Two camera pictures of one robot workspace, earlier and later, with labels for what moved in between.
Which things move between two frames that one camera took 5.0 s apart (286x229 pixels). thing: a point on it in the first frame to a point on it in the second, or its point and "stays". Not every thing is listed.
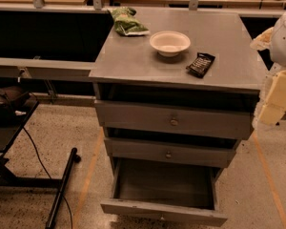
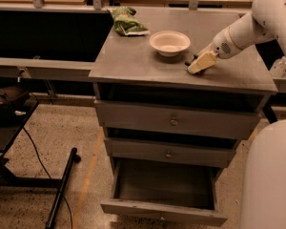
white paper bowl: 169,43 stays
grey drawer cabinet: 175,90 stays
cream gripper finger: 280,97 to 222,45
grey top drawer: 225,123 stays
